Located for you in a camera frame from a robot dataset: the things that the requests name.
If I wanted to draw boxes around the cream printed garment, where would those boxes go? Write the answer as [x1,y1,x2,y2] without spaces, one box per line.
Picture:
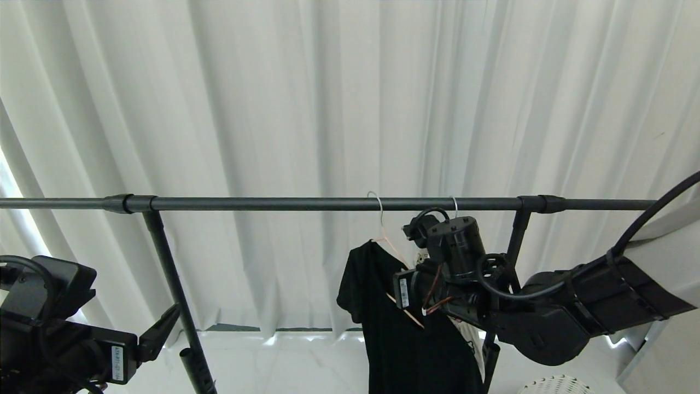
[415,251,487,384]

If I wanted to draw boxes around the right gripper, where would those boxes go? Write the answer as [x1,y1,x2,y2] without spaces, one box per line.
[393,268,487,323]

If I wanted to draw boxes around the black garment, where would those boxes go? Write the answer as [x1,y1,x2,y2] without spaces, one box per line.
[336,241,485,394]

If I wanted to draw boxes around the white laundry basket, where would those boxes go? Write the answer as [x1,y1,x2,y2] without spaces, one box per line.
[517,375,596,394]

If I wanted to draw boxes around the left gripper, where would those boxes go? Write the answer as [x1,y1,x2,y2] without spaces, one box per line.
[0,320,138,386]

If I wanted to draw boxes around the black cable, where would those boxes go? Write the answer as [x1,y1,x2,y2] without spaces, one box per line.
[476,171,700,302]
[409,207,450,230]
[0,256,56,329]

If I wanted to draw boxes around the black clothes rack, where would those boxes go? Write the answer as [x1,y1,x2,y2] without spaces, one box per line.
[0,193,660,394]

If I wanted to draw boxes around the white curtain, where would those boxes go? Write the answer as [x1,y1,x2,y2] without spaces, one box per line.
[0,0,700,351]

